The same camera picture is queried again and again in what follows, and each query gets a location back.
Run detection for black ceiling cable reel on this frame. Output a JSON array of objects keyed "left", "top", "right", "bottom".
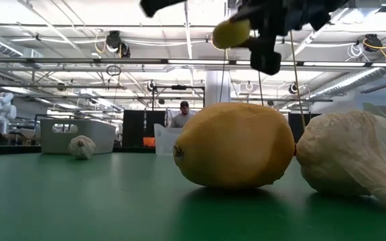
[
  {"left": 363, "top": 33, "right": 383, "bottom": 53},
  {"left": 105, "top": 29, "right": 131, "bottom": 58}
]

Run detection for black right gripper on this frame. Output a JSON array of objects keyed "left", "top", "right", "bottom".
[{"left": 229, "top": 0, "right": 348, "bottom": 76}]

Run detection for white pillar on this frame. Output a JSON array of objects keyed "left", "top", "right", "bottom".
[{"left": 205, "top": 70, "right": 231, "bottom": 104}]

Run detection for thin black hanging cable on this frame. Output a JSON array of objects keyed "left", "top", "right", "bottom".
[{"left": 218, "top": 50, "right": 228, "bottom": 103}]

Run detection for black table border frame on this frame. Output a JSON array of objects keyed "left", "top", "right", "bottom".
[{"left": 0, "top": 144, "right": 157, "bottom": 157}]

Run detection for clear plastic basket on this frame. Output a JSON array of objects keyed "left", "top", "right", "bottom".
[{"left": 153, "top": 123, "right": 187, "bottom": 157}]

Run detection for black coiled wire loop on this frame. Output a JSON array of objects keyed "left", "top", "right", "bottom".
[{"left": 105, "top": 64, "right": 122, "bottom": 76}]

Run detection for long ceiling light bar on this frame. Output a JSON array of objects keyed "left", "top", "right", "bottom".
[{"left": 0, "top": 56, "right": 386, "bottom": 67}]

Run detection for black gantry frame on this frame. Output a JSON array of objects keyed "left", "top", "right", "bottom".
[{"left": 151, "top": 84, "right": 206, "bottom": 111}]

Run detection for yellow hanging cable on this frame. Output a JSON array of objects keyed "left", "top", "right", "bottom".
[{"left": 289, "top": 31, "right": 306, "bottom": 130}]

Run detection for yellow lemon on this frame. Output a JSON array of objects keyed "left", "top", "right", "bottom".
[
  {"left": 172, "top": 102, "right": 296, "bottom": 190},
  {"left": 212, "top": 18, "right": 251, "bottom": 50}
]

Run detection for white garlic bulb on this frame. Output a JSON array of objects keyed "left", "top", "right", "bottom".
[
  {"left": 296, "top": 109, "right": 386, "bottom": 215},
  {"left": 67, "top": 135, "right": 97, "bottom": 161}
]

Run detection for black partition panel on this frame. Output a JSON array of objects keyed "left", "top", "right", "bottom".
[
  {"left": 122, "top": 109, "right": 145, "bottom": 148},
  {"left": 288, "top": 112, "right": 321, "bottom": 141},
  {"left": 145, "top": 110, "right": 166, "bottom": 148}
]

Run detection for grey plastic basket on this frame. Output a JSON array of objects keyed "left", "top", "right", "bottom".
[{"left": 40, "top": 118, "right": 117, "bottom": 155}]

